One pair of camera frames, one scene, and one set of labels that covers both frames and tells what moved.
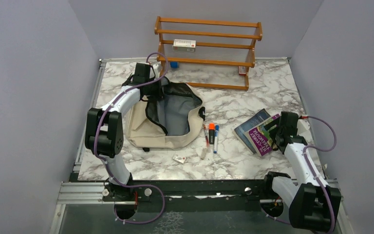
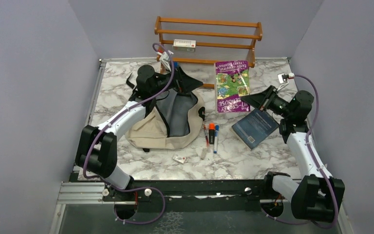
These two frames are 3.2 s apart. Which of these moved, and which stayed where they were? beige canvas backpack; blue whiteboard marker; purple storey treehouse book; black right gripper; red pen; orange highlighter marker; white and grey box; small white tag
Moved: purple storey treehouse book; beige canvas backpack; black right gripper
Stayed: white and grey box; orange highlighter marker; red pen; blue whiteboard marker; small white tag
